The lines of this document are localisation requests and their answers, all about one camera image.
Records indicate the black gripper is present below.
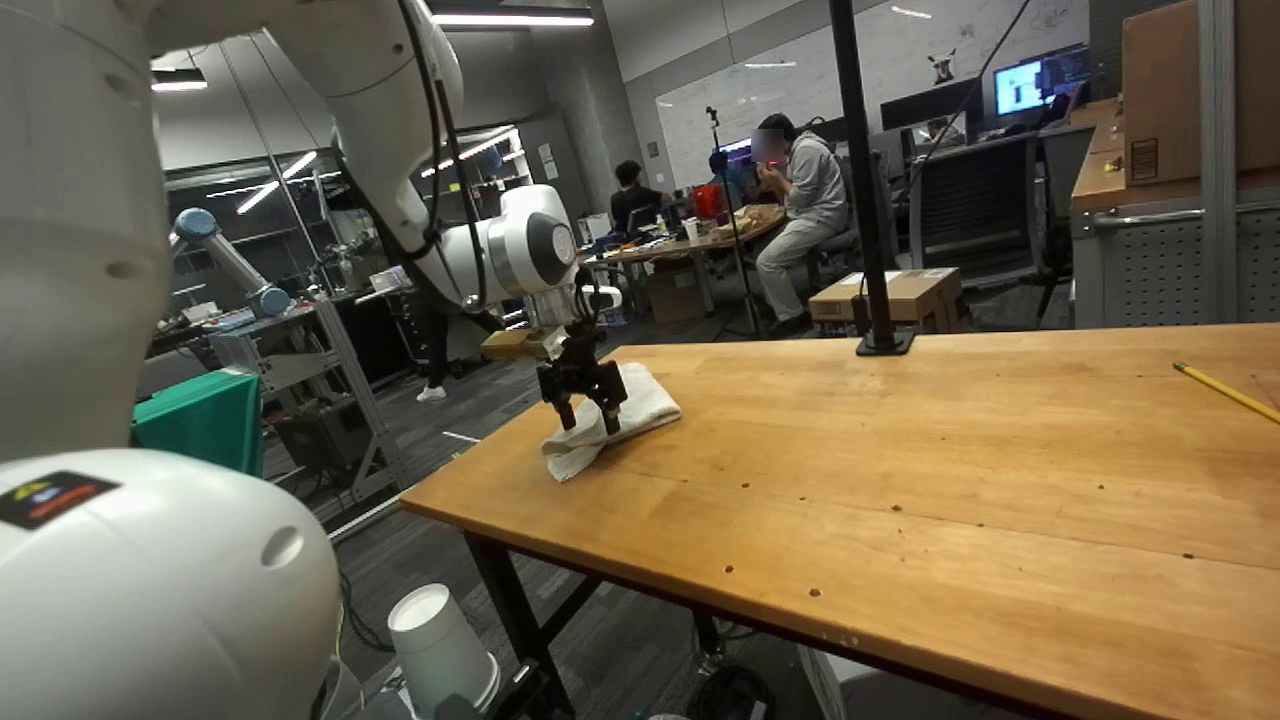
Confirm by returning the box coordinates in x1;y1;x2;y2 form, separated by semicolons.
534;319;632;436

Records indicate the white cloth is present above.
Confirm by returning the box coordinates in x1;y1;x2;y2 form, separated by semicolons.
534;362;682;487

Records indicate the green cloth cover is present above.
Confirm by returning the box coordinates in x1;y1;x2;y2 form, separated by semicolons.
133;368;266;472

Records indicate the seated person in black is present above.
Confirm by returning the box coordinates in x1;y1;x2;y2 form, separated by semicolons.
606;155;672;241

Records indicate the round wooden table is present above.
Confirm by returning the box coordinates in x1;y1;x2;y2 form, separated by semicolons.
596;195;790;272

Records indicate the red bag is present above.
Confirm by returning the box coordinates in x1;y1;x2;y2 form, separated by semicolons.
686;182;730;225

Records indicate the grey metal shelf rack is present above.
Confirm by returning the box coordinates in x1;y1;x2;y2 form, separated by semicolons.
195;294;402;517

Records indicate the white paper cup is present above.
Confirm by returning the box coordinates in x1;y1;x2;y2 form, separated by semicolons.
385;579;504;716

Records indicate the seated person in grey shirt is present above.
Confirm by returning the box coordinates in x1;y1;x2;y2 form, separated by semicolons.
748;107;857;337

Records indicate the cardboard box on stool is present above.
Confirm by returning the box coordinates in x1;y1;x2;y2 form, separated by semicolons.
808;265;966;337

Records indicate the short ceiling light strip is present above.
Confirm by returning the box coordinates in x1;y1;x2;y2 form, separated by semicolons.
426;8;598;31

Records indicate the computer monitor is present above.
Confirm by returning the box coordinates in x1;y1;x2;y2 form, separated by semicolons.
983;52;1091;130

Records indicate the workbench with drawers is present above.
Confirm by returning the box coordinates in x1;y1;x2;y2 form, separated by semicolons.
1063;96;1280;333

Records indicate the yellow pencil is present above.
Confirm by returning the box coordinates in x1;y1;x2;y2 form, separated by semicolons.
1173;357;1280;428

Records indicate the large cardboard box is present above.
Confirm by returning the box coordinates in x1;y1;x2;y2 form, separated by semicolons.
1117;0;1280;187

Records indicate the wooden green wrist camera block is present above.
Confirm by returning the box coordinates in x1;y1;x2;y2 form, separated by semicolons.
475;325;550;368

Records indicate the black table leg frame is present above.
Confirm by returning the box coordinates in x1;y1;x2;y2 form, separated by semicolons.
457;533;752;720

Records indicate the black camera stand pole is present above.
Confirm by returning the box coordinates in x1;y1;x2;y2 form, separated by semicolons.
822;0;918;362

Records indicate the grey metal post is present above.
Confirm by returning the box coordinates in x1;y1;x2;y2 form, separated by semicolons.
1196;0;1244;325

